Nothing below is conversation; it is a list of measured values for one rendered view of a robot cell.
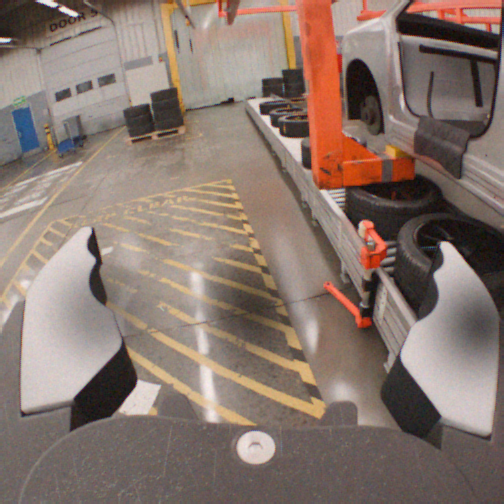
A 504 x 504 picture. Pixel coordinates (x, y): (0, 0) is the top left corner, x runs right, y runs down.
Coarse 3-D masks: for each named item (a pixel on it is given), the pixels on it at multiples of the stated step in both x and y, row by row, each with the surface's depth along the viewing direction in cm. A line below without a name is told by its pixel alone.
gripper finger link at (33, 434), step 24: (24, 312) 7; (0, 336) 6; (0, 360) 6; (0, 384) 5; (0, 408) 5; (72, 408) 5; (0, 432) 4; (24, 432) 4; (48, 432) 4; (0, 456) 4; (24, 456) 4; (0, 480) 3; (24, 480) 3
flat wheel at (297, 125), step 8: (280, 120) 416; (288, 120) 408; (296, 120) 420; (304, 120) 398; (280, 128) 422; (288, 128) 409; (296, 128) 402; (304, 128) 400; (288, 136) 415; (296, 136) 408; (304, 136) 406
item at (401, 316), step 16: (320, 192) 222; (336, 208) 198; (336, 224) 195; (352, 240) 170; (352, 256) 173; (384, 272) 140; (384, 288) 132; (384, 304) 134; (400, 304) 121; (400, 320) 120; (416, 320) 112; (400, 336) 120
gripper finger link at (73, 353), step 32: (64, 256) 9; (96, 256) 11; (32, 288) 8; (64, 288) 8; (96, 288) 9; (32, 320) 7; (64, 320) 7; (96, 320) 7; (32, 352) 6; (64, 352) 6; (96, 352) 6; (128, 352) 7; (32, 384) 5; (64, 384) 5; (96, 384) 6; (128, 384) 7; (96, 416) 6
